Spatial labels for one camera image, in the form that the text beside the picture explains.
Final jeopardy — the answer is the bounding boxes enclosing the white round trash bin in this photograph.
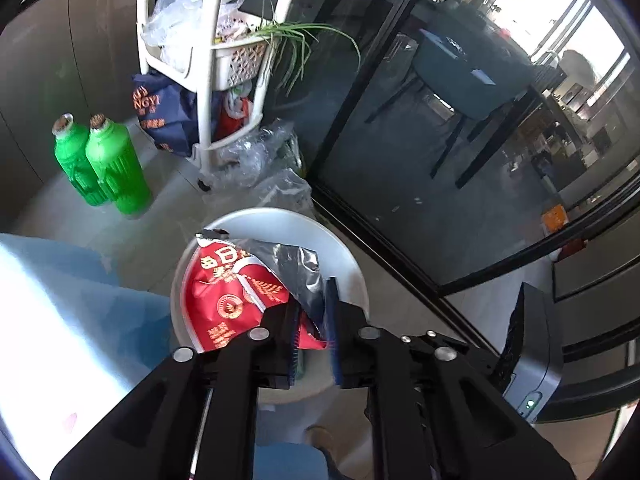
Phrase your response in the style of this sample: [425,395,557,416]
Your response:
[170,208,369,404]

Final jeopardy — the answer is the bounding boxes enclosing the red snack wrapper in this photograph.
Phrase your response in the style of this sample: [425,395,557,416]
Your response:
[179,230,326,351]

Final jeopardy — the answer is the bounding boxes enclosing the dark dining chair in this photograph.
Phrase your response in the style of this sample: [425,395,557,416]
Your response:
[366,28,534,177]

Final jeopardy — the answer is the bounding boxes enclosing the green spider plant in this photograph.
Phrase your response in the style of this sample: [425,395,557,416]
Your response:
[244,18,362,96]

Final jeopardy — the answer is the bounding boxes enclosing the light blue cartoon tablecloth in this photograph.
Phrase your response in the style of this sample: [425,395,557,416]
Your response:
[1,233,172,479]

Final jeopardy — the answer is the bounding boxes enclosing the navy shopping bag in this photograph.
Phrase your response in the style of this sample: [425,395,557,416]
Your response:
[131,70,200,157]

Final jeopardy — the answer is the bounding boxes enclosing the green plastic bottle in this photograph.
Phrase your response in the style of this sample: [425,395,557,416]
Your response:
[86,114,152,217]
[52,113,110,207]

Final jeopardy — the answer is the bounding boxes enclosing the clear plastic bags on rack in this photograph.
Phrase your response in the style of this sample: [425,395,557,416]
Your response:
[141,0,246,76]

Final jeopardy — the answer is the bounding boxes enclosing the white storage rack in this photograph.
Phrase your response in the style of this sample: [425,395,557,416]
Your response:
[137,0,293,192]

